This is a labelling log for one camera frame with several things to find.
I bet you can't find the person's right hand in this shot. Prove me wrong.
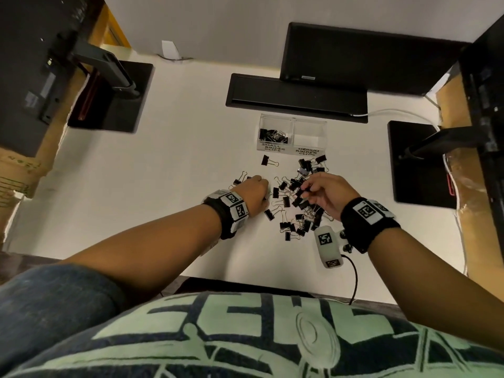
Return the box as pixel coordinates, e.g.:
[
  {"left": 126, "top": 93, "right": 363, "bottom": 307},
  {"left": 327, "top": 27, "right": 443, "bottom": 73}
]
[{"left": 301, "top": 172, "right": 361, "bottom": 222}]

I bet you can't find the person's left hand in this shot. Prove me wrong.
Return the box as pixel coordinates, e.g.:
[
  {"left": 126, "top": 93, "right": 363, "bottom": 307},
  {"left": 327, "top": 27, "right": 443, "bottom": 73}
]
[{"left": 235, "top": 175, "right": 272, "bottom": 216}]

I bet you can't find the person's right forearm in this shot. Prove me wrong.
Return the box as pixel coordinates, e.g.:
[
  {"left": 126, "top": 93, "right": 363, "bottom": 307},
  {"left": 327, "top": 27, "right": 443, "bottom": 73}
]
[{"left": 368, "top": 227, "right": 504, "bottom": 337}]

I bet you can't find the person's left forearm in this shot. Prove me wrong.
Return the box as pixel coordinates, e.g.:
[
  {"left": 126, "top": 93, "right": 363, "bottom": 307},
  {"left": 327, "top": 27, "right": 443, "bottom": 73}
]
[{"left": 59, "top": 201, "right": 226, "bottom": 307}]

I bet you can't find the pile of black binder clips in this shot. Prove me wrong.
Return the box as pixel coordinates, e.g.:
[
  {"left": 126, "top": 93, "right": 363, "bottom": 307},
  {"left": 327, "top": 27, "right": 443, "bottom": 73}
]
[{"left": 228, "top": 153, "right": 335, "bottom": 241}]

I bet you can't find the black left wristband with markers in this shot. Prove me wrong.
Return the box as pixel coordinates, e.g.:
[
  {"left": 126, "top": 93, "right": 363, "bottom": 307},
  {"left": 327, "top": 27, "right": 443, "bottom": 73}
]
[{"left": 202, "top": 189, "right": 250, "bottom": 240}]

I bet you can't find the black wristband with markers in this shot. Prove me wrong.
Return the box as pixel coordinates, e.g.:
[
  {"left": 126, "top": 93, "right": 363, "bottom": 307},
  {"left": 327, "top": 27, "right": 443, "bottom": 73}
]
[
  {"left": 202, "top": 189, "right": 250, "bottom": 240},
  {"left": 340, "top": 198, "right": 401, "bottom": 254}
]

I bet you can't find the heap of small boxed clips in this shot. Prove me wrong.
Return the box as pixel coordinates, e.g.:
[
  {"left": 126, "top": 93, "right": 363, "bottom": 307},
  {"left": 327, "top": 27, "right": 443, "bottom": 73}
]
[{"left": 259, "top": 128, "right": 291, "bottom": 145}]

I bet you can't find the clear plastic organizer box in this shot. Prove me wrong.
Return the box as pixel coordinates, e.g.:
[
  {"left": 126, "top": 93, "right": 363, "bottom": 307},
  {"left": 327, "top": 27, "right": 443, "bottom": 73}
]
[{"left": 257, "top": 113, "right": 328, "bottom": 157}]

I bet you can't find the black right wristband with markers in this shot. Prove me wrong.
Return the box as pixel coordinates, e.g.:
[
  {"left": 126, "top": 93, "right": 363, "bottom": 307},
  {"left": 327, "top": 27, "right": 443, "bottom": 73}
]
[{"left": 340, "top": 198, "right": 401, "bottom": 254}]

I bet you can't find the black monitor stand base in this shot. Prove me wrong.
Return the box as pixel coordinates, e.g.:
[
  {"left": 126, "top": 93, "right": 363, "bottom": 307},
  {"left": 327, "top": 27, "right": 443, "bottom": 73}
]
[
  {"left": 66, "top": 61, "right": 154, "bottom": 134},
  {"left": 387, "top": 120, "right": 460, "bottom": 210}
]

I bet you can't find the black flat laptop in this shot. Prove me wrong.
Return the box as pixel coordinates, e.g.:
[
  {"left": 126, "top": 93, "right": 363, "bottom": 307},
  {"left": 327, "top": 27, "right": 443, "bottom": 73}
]
[{"left": 280, "top": 22, "right": 472, "bottom": 96}]

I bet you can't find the person's green printed shirt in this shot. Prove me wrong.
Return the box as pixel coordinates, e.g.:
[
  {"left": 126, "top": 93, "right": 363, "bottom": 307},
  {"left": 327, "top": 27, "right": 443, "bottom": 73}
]
[{"left": 0, "top": 264, "right": 504, "bottom": 378}]

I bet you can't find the white paper tag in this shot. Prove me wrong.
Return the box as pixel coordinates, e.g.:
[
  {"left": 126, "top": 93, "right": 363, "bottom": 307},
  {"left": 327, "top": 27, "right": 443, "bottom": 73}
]
[{"left": 157, "top": 40, "right": 194, "bottom": 61}]

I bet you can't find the black monitor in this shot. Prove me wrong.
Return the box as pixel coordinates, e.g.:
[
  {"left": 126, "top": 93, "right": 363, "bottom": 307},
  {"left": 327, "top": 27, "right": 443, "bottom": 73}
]
[
  {"left": 0, "top": 0, "right": 104, "bottom": 158},
  {"left": 458, "top": 13, "right": 504, "bottom": 278}
]

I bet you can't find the white wrist camera with marker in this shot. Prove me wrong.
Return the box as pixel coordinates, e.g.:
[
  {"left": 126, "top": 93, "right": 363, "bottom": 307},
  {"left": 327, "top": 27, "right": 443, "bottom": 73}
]
[{"left": 314, "top": 226, "right": 344, "bottom": 269}]

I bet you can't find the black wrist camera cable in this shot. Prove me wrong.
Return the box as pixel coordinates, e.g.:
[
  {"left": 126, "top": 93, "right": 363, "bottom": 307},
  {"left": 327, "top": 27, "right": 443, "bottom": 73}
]
[{"left": 342, "top": 254, "right": 359, "bottom": 306}]

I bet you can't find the white cable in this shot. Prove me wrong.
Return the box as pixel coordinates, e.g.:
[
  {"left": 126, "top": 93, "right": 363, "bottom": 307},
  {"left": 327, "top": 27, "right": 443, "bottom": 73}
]
[{"left": 350, "top": 109, "right": 442, "bottom": 131}]

